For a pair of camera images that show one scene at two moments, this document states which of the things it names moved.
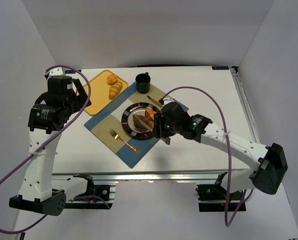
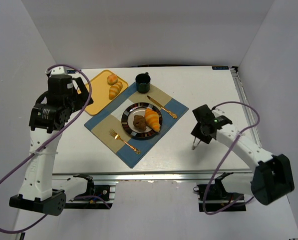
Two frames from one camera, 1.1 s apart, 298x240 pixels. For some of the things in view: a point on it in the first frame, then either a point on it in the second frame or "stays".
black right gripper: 158,125 -> 198,133
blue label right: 220,67 stays
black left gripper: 79,92 stays
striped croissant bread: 149,117 stays
